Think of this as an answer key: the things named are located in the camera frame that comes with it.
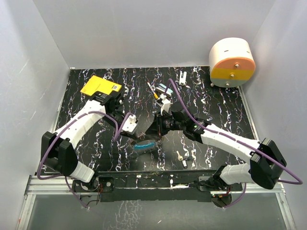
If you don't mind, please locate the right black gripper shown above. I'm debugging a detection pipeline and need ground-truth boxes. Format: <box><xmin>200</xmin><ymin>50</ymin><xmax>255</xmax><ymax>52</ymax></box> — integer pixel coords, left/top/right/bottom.
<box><xmin>145</xmin><ymin>111</ymin><xmax>185</xmax><ymax>136</ymax></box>

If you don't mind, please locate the blue organizer handle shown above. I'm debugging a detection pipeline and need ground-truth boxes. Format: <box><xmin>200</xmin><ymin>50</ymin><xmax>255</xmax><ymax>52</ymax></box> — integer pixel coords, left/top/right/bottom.
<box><xmin>133</xmin><ymin>141</ymin><xmax>155</xmax><ymax>150</ymax></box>

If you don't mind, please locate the metal key organizer with rings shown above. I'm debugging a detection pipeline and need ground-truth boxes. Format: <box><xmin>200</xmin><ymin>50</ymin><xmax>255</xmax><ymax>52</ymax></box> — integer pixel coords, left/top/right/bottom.
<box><xmin>130</xmin><ymin>134</ymin><xmax>164</xmax><ymax>150</ymax></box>

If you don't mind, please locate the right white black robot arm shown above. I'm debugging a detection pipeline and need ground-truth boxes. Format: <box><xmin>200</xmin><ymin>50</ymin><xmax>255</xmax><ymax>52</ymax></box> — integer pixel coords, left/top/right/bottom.
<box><xmin>145</xmin><ymin>111</ymin><xmax>286</xmax><ymax>190</ymax></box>

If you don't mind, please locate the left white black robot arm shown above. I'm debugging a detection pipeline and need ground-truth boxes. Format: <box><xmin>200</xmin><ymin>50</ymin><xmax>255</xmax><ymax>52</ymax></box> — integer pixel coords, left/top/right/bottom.
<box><xmin>37</xmin><ymin>92</ymin><xmax>137</xmax><ymax>191</ymax></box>

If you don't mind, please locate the white tagged key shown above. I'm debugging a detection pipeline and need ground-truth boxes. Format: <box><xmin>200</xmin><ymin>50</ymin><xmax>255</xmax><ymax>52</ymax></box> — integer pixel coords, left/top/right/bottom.
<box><xmin>176</xmin><ymin>151</ymin><xmax>188</xmax><ymax>169</ymax></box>

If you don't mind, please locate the white orange pen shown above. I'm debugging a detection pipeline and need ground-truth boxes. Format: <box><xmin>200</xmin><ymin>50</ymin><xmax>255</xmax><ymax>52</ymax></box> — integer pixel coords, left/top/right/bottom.
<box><xmin>147</xmin><ymin>82</ymin><xmax>159</xmax><ymax>100</ymax></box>

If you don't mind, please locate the teal white stapler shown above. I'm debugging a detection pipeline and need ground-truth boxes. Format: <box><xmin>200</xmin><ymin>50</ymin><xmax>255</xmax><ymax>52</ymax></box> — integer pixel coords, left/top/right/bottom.
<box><xmin>155</xmin><ymin>83</ymin><xmax>173</xmax><ymax>97</ymax></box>

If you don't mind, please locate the white plastic clip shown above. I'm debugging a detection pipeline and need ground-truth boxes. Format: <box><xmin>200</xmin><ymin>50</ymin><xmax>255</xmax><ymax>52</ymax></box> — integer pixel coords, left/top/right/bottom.
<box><xmin>179</xmin><ymin>71</ymin><xmax>187</xmax><ymax>86</ymax></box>

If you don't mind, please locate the yellow notepad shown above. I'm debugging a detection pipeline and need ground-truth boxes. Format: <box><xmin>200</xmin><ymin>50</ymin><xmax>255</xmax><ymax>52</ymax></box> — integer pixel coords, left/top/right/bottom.
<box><xmin>81</xmin><ymin>75</ymin><xmax>122</xmax><ymax>96</ymax></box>

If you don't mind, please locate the white orange yellow drum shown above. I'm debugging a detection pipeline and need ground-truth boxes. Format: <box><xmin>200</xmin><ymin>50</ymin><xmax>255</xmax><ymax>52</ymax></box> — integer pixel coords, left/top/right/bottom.
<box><xmin>209</xmin><ymin>37</ymin><xmax>256</xmax><ymax>88</ymax></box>

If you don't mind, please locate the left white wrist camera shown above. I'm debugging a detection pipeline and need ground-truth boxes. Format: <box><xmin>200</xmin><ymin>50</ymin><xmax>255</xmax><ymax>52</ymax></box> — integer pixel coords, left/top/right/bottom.
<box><xmin>121</xmin><ymin>115</ymin><xmax>137</xmax><ymax>135</ymax></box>

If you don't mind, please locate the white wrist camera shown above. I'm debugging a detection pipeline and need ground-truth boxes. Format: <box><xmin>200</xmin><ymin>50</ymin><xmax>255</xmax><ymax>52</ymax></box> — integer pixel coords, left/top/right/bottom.
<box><xmin>121</xmin><ymin>115</ymin><xmax>137</xmax><ymax>135</ymax></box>
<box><xmin>156</xmin><ymin>94</ymin><xmax>172</xmax><ymax>115</ymax></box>

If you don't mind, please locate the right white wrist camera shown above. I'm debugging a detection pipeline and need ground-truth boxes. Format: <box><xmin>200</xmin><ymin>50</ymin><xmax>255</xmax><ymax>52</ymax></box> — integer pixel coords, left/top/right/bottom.
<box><xmin>156</xmin><ymin>94</ymin><xmax>172</xmax><ymax>115</ymax></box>

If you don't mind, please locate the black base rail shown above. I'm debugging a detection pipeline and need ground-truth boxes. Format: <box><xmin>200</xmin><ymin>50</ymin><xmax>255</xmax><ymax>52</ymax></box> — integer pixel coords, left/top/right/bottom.
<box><xmin>72</xmin><ymin>170</ymin><xmax>243</xmax><ymax>203</ymax></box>

